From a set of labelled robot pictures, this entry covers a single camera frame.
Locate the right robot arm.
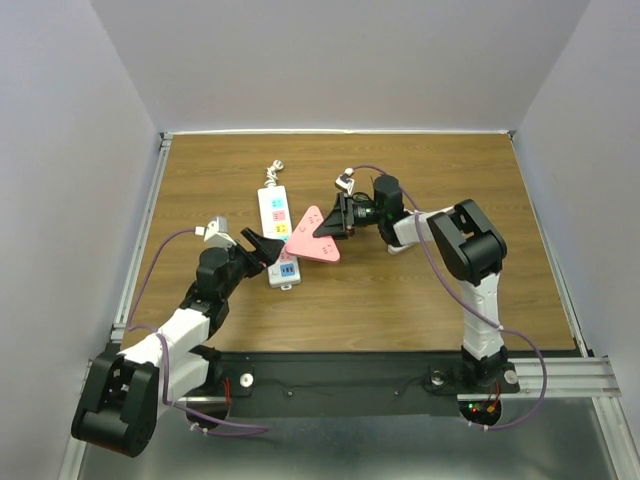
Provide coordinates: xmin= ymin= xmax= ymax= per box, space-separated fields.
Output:
xmin=313 ymin=169 xmax=508 ymax=390

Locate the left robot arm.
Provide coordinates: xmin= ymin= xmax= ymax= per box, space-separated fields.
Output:
xmin=71 ymin=218 xmax=285 ymax=457

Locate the white triangular power socket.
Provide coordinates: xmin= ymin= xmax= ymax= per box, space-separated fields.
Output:
xmin=387 ymin=245 xmax=410 ymax=255

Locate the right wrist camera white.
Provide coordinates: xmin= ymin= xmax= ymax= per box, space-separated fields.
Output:
xmin=335 ymin=168 xmax=355 ymax=196

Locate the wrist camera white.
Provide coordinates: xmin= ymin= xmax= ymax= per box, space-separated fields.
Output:
xmin=335 ymin=168 xmax=355 ymax=196
xmin=194 ymin=216 xmax=236 ymax=250

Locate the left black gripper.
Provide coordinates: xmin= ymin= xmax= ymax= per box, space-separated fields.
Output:
xmin=220 ymin=228 xmax=283 ymax=300

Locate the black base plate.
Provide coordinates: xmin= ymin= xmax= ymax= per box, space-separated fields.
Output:
xmin=180 ymin=351 xmax=520 ymax=421

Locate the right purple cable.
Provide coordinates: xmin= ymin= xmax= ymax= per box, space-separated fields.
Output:
xmin=352 ymin=165 xmax=549 ymax=432

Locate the pink triangular power socket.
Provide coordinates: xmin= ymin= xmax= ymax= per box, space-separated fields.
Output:
xmin=284 ymin=205 xmax=341 ymax=264

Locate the white coiled strip cord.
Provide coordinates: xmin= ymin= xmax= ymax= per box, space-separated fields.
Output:
xmin=264 ymin=159 xmax=287 ymax=190

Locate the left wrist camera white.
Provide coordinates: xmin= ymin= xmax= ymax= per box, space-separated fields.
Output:
xmin=194 ymin=216 xmax=236 ymax=250

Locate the purple cable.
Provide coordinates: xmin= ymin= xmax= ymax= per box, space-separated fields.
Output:
xmin=124 ymin=227 xmax=271 ymax=437
xmin=352 ymin=165 xmax=549 ymax=432

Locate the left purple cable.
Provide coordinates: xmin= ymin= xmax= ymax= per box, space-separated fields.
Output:
xmin=124 ymin=227 xmax=271 ymax=437

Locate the back aluminium rail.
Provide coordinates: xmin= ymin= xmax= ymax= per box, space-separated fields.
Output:
xmin=159 ymin=128 xmax=515 ymax=138

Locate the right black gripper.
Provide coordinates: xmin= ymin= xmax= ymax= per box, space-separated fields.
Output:
xmin=313 ymin=193 xmax=384 ymax=241

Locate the white colourful power strip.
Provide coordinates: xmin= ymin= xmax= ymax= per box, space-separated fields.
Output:
xmin=257 ymin=186 xmax=301 ymax=291

